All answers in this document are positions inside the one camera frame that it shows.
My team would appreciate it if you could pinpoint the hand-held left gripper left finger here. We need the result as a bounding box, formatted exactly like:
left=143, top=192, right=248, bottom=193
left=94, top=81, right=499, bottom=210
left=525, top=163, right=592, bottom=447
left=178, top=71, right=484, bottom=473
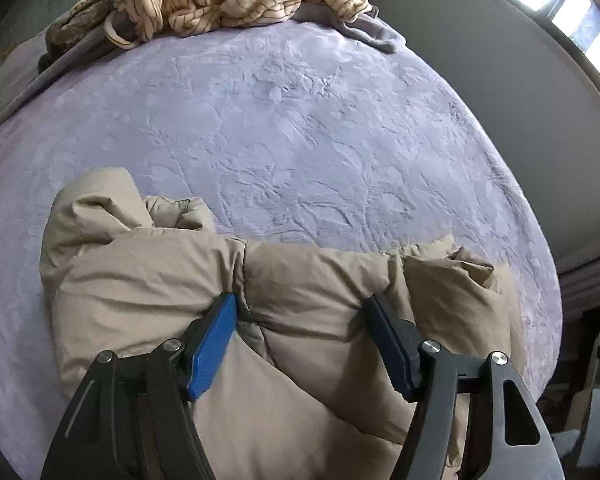
left=40, top=291, right=238, bottom=480

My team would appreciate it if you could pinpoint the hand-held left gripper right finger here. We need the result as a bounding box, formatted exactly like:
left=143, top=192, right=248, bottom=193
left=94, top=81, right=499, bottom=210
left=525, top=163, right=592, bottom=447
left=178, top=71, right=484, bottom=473
left=364, top=293, right=566, bottom=480

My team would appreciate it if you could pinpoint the beige puffer jacket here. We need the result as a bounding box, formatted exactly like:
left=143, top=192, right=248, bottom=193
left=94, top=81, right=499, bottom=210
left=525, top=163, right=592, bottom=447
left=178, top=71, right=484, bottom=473
left=39, top=167, right=526, bottom=480

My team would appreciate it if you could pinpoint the white cloth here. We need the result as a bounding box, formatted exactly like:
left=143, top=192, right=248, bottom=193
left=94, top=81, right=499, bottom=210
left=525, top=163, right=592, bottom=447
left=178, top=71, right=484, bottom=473
left=550, top=427, right=587, bottom=457

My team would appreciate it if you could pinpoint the lavender embossed blanket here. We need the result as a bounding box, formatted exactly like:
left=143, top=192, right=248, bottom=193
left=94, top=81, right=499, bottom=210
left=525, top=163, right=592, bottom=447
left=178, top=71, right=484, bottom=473
left=0, top=17, right=563, bottom=480

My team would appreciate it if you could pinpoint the grey garment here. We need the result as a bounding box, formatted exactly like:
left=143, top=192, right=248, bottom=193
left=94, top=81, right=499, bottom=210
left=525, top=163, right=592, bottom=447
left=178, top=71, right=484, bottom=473
left=300, top=4, right=406, bottom=54

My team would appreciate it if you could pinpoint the cream striped garment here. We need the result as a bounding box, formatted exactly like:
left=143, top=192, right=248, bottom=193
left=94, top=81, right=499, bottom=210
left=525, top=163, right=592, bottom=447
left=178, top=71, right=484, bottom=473
left=104, top=0, right=373, bottom=50

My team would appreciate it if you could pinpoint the brown patterned cloth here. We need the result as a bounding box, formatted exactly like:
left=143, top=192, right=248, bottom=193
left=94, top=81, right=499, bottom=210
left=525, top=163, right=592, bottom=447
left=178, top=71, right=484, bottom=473
left=45, top=0, right=171, bottom=61

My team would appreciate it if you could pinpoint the window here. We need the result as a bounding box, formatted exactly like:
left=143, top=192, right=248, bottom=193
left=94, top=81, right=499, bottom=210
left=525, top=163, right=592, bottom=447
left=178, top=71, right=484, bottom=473
left=450, top=0, right=600, bottom=96

